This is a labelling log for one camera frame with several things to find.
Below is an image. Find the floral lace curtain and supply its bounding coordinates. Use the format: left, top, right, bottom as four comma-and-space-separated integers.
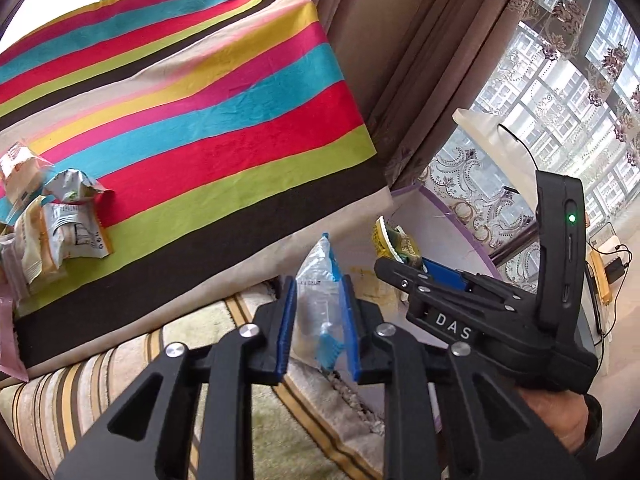
385, 0, 640, 287

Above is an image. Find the purple cardboard box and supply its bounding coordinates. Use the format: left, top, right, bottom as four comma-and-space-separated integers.
345, 184, 502, 321

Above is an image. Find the black charger cable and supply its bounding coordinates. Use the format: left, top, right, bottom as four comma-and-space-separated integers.
587, 243, 633, 347

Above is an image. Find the beige striped fringed rug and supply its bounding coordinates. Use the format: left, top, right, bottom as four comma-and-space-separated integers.
0, 285, 386, 480

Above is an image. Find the white green snack packet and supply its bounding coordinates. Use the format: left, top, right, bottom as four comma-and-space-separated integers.
42, 168, 114, 207

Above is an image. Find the clear black-print snack packet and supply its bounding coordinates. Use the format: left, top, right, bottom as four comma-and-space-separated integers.
42, 200, 112, 262

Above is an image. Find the pink snack packet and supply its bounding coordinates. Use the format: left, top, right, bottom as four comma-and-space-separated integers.
0, 296, 29, 382

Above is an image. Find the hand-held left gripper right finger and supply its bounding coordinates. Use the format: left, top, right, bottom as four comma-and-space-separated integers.
340, 274, 583, 480

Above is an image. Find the striped tablecloth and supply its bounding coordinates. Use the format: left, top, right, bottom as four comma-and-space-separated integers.
0, 0, 393, 372

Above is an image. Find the person's right hand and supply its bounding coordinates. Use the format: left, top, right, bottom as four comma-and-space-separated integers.
515, 387, 592, 463

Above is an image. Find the dark wooden table frame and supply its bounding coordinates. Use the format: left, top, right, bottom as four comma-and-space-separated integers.
490, 224, 546, 282

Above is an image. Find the green yellow snack packet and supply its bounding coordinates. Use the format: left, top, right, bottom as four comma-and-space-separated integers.
371, 216, 422, 267

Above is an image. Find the black power adapter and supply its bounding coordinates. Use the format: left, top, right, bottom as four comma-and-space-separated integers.
603, 258, 627, 284

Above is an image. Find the small clear snack packet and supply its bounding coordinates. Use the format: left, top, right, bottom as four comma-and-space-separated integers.
0, 232, 32, 307

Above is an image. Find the yellow case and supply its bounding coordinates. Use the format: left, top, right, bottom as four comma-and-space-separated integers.
589, 250, 614, 307

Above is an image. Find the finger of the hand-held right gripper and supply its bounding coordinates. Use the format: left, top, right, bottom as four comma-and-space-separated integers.
422, 258, 483, 293
374, 256, 540, 350

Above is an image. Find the person's right forearm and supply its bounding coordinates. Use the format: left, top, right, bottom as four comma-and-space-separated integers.
562, 394, 607, 480

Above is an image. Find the brown curtain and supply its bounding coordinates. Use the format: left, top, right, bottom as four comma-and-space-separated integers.
242, 0, 547, 197

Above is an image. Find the clear blue snack packet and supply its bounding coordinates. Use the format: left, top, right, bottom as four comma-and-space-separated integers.
294, 232, 352, 377

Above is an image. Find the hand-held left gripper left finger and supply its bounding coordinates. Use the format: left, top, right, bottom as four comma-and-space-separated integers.
54, 276, 298, 480

